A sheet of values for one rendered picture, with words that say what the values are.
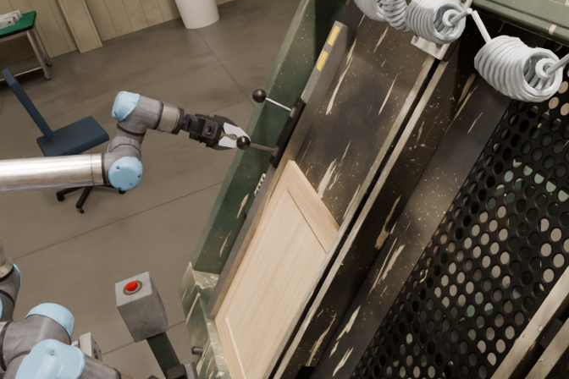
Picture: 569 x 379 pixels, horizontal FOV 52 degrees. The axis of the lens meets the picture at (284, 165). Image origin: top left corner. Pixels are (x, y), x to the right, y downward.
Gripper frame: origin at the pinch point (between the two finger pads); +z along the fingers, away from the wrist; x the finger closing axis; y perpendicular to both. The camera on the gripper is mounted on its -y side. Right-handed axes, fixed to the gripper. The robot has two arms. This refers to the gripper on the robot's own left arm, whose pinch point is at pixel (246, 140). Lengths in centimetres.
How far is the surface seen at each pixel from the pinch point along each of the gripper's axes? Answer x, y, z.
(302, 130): -6.7, -7.1, 11.9
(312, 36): -34.8, 8.1, 14.4
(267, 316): 41.9, -16.4, 11.8
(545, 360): 17, -99, 6
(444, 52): -23, -68, 3
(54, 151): 40, 283, -24
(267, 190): 11.8, -0.3, 9.7
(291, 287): 31.4, -24.5, 11.7
